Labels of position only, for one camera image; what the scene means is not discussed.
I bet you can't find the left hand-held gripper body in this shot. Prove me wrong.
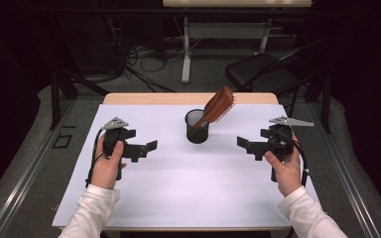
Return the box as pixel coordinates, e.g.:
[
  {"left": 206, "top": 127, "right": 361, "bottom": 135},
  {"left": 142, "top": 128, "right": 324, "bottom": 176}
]
[{"left": 101, "top": 116, "right": 129, "bottom": 181}]

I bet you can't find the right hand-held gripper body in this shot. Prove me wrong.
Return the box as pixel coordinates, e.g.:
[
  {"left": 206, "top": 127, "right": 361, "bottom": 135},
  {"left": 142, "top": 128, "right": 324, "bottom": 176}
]
[{"left": 267, "top": 116, "right": 316, "bottom": 182}]

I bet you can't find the brown wooden hairbrush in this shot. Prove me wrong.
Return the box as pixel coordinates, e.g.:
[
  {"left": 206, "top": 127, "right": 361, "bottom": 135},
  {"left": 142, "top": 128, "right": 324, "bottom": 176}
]
[{"left": 191, "top": 85, "right": 236, "bottom": 134}]

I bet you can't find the black mesh cup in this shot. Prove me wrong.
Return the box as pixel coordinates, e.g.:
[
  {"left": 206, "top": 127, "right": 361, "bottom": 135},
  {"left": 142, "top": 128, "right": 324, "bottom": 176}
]
[{"left": 184, "top": 108, "right": 211, "bottom": 145}]

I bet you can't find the person's right hand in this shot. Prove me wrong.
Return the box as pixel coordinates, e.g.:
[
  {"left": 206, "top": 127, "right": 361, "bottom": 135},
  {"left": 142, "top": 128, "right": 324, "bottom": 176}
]
[{"left": 264, "top": 134, "right": 303, "bottom": 197}]

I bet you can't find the person's left hand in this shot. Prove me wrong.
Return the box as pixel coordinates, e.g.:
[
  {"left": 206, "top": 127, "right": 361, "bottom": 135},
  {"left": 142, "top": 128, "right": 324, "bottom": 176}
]
[{"left": 90, "top": 134, "right": 127, "bottom": 190}]

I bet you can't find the black metal stand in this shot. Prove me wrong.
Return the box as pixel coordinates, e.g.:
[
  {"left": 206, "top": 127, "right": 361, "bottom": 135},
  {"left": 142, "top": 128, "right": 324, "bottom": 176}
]
[
  {"left": 304, "top": 72, "right": 332, "bottom": 135},
  {"left": 49, "top": 69, "right": 111, "bottom": 131}
]

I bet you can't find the black folding chair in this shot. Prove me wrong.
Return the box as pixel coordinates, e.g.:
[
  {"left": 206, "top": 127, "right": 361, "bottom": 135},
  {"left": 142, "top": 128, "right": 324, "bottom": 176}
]
[{"left": 224, "top": 37, "right": 331, "bottom": 121}]

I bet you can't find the white table sheet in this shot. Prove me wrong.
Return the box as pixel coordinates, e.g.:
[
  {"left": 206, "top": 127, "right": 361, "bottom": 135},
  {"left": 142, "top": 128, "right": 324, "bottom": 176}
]
[{"left": 52, "top": 103, "right": 329, "bottom": 229}]

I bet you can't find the white-legged desk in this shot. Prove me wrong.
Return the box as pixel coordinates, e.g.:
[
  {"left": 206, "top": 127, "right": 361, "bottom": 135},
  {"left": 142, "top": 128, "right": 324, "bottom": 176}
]
[{"left": 162, "top": 0, "right": 314, "bottom": 84}]

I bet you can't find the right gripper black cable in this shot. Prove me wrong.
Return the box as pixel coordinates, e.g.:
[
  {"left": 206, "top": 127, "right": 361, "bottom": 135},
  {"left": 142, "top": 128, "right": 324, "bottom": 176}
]
[{"left": 277, "top": 128, "right": 311, "bottom": 188}]

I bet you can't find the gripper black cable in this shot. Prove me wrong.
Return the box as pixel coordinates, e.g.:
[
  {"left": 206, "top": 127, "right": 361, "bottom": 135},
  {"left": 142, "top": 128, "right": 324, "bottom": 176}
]
[
  {"left": 277, "top": 128, "right": 311, "bottom": 188},
  {"left": 84, "top": 128, "right": 105, "bottom": 188}
]

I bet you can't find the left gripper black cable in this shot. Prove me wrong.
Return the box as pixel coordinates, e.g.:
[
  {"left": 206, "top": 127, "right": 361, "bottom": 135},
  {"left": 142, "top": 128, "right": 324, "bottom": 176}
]
[{"left": 84, "top": 128, "right": 105, "bottom": 188}]

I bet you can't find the metal floor rail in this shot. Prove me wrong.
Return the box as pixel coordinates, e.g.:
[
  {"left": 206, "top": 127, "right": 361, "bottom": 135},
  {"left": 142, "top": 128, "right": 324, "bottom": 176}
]
[
  {"left": 0, "top": 98, "right": 77, "bottom": 238},
  {"left": 307, "top": 101, "right": 381, "bottom": 238}
]

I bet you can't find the bundle of floor cables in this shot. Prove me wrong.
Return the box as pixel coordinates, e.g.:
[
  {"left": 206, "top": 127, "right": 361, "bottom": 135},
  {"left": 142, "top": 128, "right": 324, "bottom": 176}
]
[{"left": 110, "top": 14, "right": 201, "bottom": 93}]

